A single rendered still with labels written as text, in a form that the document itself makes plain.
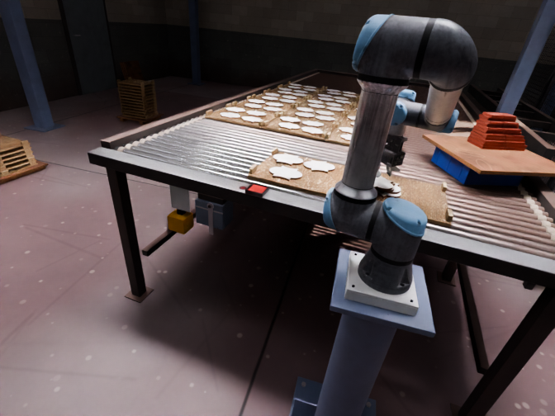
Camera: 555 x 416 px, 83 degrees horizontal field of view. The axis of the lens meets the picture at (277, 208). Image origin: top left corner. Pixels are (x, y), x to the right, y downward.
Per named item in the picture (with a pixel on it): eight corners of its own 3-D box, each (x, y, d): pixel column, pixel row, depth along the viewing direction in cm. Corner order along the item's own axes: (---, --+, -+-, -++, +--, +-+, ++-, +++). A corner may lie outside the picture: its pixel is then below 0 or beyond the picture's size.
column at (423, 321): (375, 501, 118) (464, 358, 74) (277, 465, 125) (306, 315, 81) (375, 401, 150) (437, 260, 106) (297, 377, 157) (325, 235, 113)
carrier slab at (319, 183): (339, 200, 126) (340, 197, 125) (246, 178, 137) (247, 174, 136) (353, 170, 155) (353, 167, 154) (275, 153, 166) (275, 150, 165)
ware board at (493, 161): (578, 177, 143) (581, 173, 142) (479, 174, 136) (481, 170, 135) (500, 141, 186) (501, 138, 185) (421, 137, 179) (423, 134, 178)
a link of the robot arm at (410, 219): (412, 268, 80) (430, 223, 74) (361, 249, 85) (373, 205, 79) (418, 246, 90) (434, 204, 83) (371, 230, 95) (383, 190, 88)
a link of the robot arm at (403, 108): (420, 106, 96) (424, 101, 105) (384, 99, 100) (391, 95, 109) (413, 131, 100) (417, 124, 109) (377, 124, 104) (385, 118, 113)
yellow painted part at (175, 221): (184, 234, 148) (180, 190, 136) (168, 229, 150) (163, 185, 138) (194, 226, 154) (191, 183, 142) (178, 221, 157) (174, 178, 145)
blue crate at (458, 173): (520, 186, 154) (530, 167, 149) (462, 185, 150) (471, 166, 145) (479, 162, 181) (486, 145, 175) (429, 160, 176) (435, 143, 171)
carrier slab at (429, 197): (450, 228, 115) (452, 224, 114) (339, 200, 126) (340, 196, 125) (443, 189, 144) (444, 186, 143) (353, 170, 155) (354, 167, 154)
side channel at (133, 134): (112, 160, 156) (109, 142, 152) (103, 158, 158) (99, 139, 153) (316, 76, 488) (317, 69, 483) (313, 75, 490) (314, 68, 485)
